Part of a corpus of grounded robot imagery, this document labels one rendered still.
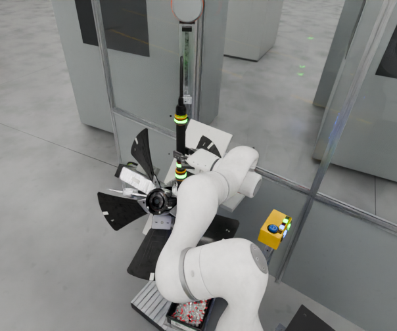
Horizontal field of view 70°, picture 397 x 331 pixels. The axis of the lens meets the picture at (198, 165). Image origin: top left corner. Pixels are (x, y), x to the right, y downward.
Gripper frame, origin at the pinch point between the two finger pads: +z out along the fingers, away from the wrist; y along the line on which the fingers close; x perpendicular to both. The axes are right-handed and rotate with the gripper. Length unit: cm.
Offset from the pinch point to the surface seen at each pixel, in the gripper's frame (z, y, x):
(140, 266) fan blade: 5, -23, -52
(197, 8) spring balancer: 35, 59, 37
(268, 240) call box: -36, 21, -48
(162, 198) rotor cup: 7.5, -3.7, -26.1
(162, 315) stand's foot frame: 12, -5, -142
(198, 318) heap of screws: -26, -21, -66
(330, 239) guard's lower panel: -63, 70, -78
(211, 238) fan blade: -18.9, -3.6, -33.6
